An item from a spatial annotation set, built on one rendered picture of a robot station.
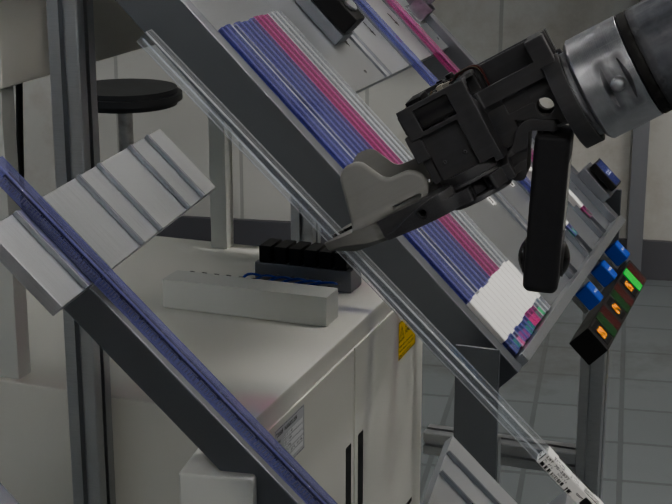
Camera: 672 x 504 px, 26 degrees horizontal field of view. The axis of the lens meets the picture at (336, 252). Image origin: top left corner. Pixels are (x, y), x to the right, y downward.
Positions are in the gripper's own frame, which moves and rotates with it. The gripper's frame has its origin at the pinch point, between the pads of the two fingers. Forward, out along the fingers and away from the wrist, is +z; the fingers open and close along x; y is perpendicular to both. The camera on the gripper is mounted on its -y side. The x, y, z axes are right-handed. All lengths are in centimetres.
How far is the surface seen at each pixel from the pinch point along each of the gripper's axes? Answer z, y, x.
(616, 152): 22, -61, -331
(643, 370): 31, -99, -250
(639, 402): 31, -99, -228
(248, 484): 15.5, -12.6, 3.1
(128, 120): 133, 18, -285
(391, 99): 74, -15, -330
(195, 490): 19.7, -11.3, 3.0
